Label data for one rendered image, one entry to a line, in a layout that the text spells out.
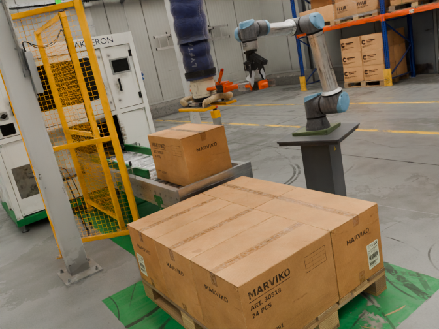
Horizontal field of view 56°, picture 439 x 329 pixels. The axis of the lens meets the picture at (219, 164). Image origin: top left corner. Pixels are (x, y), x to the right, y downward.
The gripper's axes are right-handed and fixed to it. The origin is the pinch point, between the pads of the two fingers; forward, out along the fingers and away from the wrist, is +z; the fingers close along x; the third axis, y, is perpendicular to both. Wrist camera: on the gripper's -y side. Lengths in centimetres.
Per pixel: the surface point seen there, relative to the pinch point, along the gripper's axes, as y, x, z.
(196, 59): 52, 7, -21
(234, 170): 65, -16, 68
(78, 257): 136, 102, 113
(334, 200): -36, -11, 73
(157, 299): 45, 80, 125
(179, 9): 53, 11, -54
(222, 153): 72, -12, 54
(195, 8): 47, 3, -52
